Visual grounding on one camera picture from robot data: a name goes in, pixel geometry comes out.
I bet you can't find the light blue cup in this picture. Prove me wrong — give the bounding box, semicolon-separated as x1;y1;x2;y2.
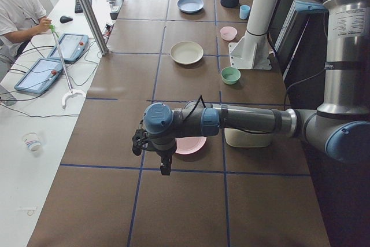
239;5;251;20

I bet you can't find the aluminium frame post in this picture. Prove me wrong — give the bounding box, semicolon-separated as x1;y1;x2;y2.
79;0;109;56

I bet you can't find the green bowl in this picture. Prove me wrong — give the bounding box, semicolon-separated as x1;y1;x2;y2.
221;67;241;85

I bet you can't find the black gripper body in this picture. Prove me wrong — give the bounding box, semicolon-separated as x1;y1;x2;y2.
132;119;176;156

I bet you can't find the pink bowl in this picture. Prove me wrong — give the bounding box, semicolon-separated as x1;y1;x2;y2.
220;26;238;41

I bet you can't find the grabber reaching stick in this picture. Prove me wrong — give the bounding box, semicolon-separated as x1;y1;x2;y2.
50;24;86;109

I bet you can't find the cream plate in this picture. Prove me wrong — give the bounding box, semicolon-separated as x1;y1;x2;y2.
170;41;204;65

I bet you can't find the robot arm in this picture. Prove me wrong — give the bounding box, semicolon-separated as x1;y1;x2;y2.
132;0;369;175

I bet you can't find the teach pendant tablet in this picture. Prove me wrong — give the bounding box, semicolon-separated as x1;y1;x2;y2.
55;33;88;64
14;58;63;94

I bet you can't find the near teach pendant tablet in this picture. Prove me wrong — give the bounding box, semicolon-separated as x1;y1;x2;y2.
14;58;63;94

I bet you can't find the cream toaster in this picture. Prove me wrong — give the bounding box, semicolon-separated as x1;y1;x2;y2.
224;128;273;148

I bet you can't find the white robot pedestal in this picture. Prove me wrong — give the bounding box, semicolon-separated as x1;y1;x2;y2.
229;0;278;70

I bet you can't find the far teach pendant tablet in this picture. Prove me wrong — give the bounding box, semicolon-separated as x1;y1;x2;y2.
55;33;88;64

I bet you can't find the paper cup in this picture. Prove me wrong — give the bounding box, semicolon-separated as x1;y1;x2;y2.
22;132;41;152

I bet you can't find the blue plate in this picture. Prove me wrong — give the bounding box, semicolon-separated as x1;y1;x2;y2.
177;0;204;14

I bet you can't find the black computer mouse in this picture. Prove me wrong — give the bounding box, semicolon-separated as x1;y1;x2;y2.
60;16;73;24

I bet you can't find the person in white shirt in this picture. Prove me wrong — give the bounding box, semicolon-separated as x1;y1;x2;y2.
1;0;52;62

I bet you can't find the pink plate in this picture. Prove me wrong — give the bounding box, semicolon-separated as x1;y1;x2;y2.
176;137;206;155

